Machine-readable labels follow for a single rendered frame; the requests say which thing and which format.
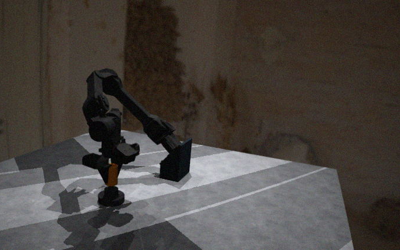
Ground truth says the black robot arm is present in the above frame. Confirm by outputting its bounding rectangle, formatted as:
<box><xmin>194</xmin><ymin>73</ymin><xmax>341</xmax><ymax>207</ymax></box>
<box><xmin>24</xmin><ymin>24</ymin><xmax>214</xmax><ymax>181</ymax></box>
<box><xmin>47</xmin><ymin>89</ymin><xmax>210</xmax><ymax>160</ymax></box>
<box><xmin>82</xmin><ymin>68</ymin><xmax>182</xmax><ymax>164</ymax></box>

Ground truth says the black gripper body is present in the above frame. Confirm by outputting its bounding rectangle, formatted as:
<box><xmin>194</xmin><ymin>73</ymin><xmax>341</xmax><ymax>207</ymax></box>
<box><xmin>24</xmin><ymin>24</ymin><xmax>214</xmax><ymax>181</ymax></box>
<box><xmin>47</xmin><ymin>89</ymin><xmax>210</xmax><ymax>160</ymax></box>
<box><xmin>82</xmin><ymin>133</ymin><xmax>124</xmax><ymax>170</ymax></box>

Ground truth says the orange tapered knob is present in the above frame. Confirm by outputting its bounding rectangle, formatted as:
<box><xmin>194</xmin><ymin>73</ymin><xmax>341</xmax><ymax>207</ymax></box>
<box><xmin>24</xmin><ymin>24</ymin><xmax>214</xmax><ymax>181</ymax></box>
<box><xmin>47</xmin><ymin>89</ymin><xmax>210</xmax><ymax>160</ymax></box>
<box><xmin>105</xmin><ymin>164</ymin><xmax>118</xmax><ymax>186</ymax></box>

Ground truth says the black round pedestal with short shaft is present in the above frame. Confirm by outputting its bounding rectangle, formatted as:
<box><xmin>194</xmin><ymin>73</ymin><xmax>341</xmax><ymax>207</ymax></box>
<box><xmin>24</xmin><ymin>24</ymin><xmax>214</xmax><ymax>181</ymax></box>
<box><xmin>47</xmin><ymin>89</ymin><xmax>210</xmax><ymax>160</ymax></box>
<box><xmin>98</xmin><ymin>186</ymin><xmax>125</xmax><ymax>207</ymax></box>

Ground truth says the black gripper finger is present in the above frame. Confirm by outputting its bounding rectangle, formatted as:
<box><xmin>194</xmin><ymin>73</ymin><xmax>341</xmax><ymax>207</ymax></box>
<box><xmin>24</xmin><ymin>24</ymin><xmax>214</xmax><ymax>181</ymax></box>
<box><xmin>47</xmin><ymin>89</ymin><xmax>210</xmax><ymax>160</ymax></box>
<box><xmin>110</xmin><ymin>157</ymin><xmax>123</xmax><ymax>175</ymax></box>
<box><xmin>97</xmin><ymin>164</ymin><xmax>111</xmax><ymax>183</ymax></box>

